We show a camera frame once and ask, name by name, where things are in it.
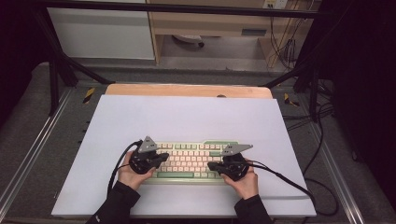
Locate yellow and black tape strip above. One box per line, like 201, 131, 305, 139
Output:
283, 92, 301, 107
82, 87, 96, 105

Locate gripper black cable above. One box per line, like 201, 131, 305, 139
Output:
246, 159, 340, 217
106, 140, 144, 199

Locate wooden table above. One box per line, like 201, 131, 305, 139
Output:
105, 83, 274, 100

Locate black metal frame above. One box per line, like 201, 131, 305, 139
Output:
31, 0, 331, 123

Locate black curtain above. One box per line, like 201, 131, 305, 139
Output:
311, 0, 396, 203
0, 0, 43, 125

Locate light wooden desk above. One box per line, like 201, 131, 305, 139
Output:
146, 0, 312, 68

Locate black floor cables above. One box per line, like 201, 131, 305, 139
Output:
281, 102, 335, 132

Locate green and pink keyboard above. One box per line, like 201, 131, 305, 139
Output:
141, 139, 246, 186

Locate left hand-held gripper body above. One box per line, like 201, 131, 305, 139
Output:
129, 135, 161, 175

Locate person's right hand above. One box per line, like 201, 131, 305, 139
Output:
220, 158, 260, 201

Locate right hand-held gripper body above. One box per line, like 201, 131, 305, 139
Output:
217, 143, 254, 182

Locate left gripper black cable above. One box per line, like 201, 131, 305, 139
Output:
106, 140, 144, 199

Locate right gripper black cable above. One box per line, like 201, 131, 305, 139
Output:
246, 159, 340, 217

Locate office chair base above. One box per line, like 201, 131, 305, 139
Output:
172, 34, 205, 49

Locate aluminium rail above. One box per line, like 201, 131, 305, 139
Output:
0, 88, 74, 213
311, 124, 365, 224

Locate white board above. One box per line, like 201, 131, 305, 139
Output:
50, 94, 317, 218

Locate hanging cable bundle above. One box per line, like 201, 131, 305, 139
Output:
269, 17, 300, 71

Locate white cabinet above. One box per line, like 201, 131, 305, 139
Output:
46, 0, 156, 61

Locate person's left hand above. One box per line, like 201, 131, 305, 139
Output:
117, 150, 157, 191

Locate white wall socket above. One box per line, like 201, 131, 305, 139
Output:
262, 0, 289, 9

